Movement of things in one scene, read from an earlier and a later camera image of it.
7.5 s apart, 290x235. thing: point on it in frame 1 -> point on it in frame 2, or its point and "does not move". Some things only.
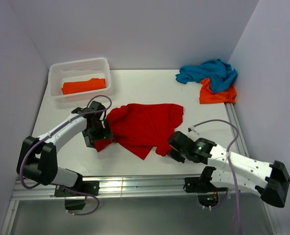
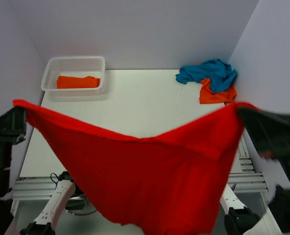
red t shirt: (137, 129) -> (169, 184)
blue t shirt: (220, 75) does not move
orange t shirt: (208, 96) does not move
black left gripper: (90, 144) -> (11, 126)
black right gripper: (173, 153) -> (272, 131)
